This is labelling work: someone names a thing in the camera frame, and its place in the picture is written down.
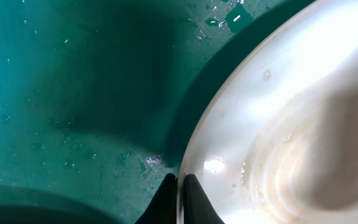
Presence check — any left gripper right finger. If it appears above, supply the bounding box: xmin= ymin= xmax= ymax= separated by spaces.
xmin=181 ymin=174 xmax=224 ymax=224

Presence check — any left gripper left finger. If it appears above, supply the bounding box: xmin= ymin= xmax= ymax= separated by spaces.
xmin=135 ymin=173 xmax=177 ymax=224

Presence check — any light blue plate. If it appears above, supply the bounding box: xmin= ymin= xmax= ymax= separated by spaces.
xmin=178 ymin=0 xmax=358 ymax=223

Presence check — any teal plastic tray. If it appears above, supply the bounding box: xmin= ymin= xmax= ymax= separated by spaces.
xmin=0 ymin=0 xmax=308 ymax=223

